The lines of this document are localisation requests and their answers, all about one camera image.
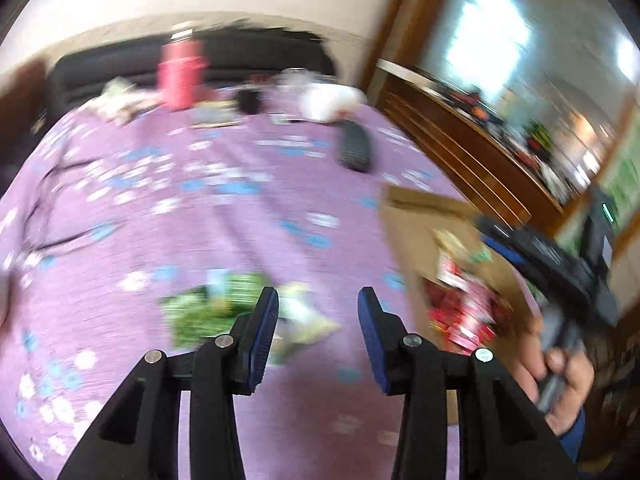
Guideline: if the cardboard box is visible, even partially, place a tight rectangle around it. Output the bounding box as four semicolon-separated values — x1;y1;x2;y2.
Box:
380;184;551;426

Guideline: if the white plastic bag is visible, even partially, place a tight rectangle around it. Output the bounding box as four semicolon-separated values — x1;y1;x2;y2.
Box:
299;82;369;124

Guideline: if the clutter of tools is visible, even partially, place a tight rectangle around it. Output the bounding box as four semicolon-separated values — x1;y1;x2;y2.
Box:
425;75;603;197

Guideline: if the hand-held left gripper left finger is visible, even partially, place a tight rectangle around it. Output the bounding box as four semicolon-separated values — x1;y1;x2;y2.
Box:
57;286;280;480

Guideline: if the black glasses case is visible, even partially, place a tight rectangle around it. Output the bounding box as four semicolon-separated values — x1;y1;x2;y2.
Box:
338;120;374;172

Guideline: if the pink bottle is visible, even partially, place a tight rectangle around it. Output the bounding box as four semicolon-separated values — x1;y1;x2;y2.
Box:
157;27;208;111

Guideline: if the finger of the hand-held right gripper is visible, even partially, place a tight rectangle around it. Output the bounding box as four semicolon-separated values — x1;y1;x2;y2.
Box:
472;214;532;267

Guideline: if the person's right hand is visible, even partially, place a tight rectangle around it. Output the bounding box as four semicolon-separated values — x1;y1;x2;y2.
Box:
507;310;596;437

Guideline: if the bamboo wall sticker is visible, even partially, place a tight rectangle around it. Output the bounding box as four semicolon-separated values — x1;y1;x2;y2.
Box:
599;110;640;243

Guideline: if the white crumpled cloth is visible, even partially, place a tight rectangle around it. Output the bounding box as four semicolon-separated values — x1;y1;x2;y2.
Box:
92;79;157;124

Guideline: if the wooden counter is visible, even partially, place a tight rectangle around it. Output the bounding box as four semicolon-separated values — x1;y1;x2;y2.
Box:
371;57;568;233

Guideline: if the small notebook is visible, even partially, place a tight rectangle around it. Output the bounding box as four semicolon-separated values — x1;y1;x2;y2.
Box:
190;102;242;129

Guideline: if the purple floral blanket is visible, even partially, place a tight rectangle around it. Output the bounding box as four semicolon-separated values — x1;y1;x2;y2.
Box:
0;85;551;480

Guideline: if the clear glass jar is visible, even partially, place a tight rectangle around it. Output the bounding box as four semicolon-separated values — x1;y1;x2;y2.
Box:
280;67;314;92

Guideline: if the pile of red snack packets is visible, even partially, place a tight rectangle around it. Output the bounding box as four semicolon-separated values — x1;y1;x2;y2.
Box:
427;230;517;357

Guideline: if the small black charger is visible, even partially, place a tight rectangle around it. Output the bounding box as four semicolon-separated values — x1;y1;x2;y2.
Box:
237;87;264;115

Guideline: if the black sofa back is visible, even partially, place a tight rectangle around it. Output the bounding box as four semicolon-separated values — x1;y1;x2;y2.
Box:
50;25;337;107

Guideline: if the white and green snack packet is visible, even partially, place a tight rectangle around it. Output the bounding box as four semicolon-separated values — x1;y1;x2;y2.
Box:
272;282;342;362

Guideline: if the person's right forearm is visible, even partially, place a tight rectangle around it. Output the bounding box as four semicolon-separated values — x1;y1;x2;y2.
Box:
556;407;590;462

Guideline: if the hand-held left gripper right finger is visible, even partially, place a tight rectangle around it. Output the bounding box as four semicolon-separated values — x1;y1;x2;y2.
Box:
357;286;576;480

